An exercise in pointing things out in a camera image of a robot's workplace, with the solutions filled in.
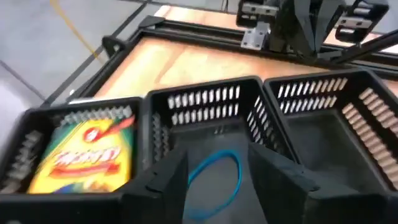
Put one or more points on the Crayola crayon box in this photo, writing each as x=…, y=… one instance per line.
x=84, y=155

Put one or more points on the black slotted plastic basket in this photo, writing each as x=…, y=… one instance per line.
x=93, y=103
x=326, y=140
x=217, y=133

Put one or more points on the silver metal bracket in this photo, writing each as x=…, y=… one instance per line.
x=255, y=37

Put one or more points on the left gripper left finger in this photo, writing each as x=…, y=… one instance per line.
x=155, y=202

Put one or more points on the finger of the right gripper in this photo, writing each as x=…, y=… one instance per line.
x=326, y=28
x=292, y=34

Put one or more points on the blue rubber band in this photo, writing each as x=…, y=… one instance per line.
x=239, y=177

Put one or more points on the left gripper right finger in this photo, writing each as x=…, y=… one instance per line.
x=295, y=202

